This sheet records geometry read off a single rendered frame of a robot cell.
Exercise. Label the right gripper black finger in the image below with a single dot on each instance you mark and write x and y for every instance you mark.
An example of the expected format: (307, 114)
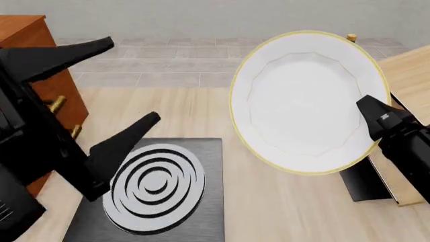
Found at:
(378, 118)

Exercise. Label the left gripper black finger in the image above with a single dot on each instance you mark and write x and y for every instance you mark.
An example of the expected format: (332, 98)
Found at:
(114, 153)
(67, 55)

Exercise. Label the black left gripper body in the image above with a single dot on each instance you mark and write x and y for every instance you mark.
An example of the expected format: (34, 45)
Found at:
(40, 131)

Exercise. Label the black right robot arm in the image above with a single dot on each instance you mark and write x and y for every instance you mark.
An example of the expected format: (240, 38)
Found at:
(408, 156)

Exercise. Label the white plate with yellow rim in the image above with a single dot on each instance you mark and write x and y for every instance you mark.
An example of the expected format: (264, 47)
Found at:
(302, 106)

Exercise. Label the flat black stove plate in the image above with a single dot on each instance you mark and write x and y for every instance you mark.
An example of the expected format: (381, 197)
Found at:
(201, 191)

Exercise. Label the pale wooden tray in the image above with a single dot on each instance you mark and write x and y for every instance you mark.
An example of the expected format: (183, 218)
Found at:
(410, 75)

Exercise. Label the wooden cabinet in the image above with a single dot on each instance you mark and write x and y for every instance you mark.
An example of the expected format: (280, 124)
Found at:
(67, 85)

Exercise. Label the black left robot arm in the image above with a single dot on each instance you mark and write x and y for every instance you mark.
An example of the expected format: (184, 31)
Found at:
(15, 214)

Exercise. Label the small tan cork stopper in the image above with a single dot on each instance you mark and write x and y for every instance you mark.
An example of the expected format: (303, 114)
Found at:
(351, 36)

